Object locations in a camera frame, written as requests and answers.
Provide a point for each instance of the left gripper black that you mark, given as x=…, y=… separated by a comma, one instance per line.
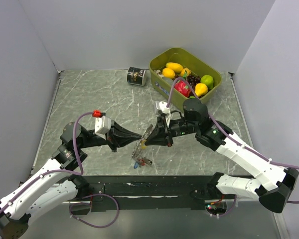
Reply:
x=120, y=136

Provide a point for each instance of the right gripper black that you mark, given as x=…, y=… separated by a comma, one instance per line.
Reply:
x=158, y=136

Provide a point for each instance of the round metal key ring disc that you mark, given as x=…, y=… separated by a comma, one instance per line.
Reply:
x=137, y=154

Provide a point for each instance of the yellow tag key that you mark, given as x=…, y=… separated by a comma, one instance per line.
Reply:
x=142, y=144

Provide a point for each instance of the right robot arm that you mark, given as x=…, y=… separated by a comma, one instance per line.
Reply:
x=271, y=184

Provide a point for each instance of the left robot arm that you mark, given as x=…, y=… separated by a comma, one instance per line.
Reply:
x=60, y=179

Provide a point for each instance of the black tag key upper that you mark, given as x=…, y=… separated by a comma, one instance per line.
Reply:
x=147, y=161

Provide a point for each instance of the red dragon fruit toy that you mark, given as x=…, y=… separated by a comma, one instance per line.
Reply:
x=183, y=88

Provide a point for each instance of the black printed paper cup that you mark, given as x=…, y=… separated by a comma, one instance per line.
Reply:
x=136, y=76

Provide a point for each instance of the yellow pear toy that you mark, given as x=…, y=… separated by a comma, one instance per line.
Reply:
x=201, y=89

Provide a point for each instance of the yellow lemon toy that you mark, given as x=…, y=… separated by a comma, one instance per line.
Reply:
x=168, y=72

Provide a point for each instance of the dark grapes toy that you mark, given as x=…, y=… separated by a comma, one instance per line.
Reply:
x=193, y=80

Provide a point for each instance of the orange fruit toy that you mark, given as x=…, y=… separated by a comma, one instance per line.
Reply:
x=185, y=72

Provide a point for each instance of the yellow mango toy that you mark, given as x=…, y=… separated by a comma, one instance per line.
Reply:
x=176, y=67

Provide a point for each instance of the green apple toy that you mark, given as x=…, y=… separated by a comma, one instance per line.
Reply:
x=208, y=81

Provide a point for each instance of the green plastic bin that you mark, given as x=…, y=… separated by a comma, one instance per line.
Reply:
x=187, y=60

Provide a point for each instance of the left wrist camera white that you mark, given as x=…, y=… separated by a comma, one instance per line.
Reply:
x=102, y=126

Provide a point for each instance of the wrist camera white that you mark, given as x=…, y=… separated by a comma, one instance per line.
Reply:
x=160, y=107
x=102, y=126

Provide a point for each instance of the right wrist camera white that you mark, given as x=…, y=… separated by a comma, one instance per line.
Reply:
x=160, y=107

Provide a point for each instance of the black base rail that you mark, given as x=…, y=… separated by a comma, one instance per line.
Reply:
x=132, y=192

